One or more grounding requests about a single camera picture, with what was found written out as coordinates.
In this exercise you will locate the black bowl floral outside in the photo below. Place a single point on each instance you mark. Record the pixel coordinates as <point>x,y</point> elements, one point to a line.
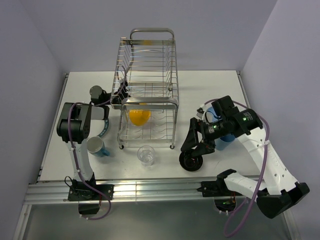
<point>189,162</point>

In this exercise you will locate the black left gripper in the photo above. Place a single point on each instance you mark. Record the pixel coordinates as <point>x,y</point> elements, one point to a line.
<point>122,94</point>

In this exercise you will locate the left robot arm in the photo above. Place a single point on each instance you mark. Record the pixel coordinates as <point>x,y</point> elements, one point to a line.
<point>74,125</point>

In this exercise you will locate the aluminium mounting rail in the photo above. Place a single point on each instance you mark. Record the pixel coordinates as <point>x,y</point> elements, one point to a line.
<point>137,190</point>

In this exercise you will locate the white plate green rim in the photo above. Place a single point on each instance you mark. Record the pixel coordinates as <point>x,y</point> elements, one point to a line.
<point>105,128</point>

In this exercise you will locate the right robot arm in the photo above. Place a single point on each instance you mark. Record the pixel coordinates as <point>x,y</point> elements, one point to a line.
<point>275,191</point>

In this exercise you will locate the blue white mug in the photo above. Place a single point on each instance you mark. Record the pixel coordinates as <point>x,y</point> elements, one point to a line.
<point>96,147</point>

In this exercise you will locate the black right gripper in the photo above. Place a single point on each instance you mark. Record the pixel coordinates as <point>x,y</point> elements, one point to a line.
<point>207,147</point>

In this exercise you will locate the yellow ribbed bowl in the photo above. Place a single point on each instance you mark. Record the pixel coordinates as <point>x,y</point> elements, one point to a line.
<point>139,117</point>

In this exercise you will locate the clear drinking glass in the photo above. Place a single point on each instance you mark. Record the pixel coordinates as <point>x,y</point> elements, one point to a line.
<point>146,155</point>

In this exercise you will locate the blue plastic cup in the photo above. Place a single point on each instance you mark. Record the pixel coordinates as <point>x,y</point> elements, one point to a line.
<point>222,142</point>

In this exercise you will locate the steel wire dish rack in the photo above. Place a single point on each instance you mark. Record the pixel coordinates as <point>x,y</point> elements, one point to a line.
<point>147,61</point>

